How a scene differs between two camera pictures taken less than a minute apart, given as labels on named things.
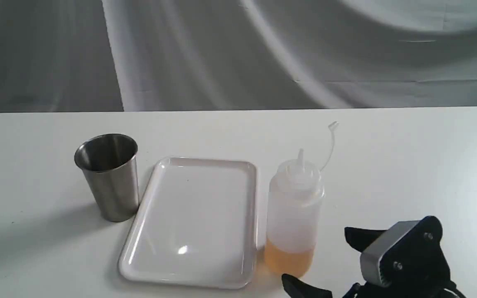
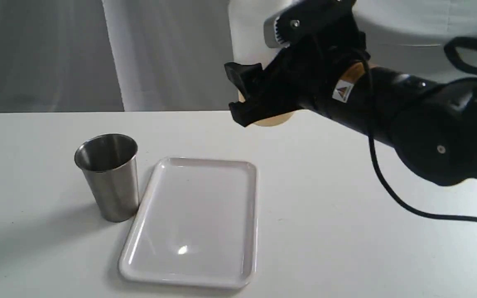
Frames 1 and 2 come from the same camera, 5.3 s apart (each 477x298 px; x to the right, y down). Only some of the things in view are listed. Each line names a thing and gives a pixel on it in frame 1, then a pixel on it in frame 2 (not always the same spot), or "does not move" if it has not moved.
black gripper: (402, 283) → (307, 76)
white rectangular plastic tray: (196, 225) does not move
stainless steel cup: (109, 162) does not move
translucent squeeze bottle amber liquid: (295, 194) → (246, 25)
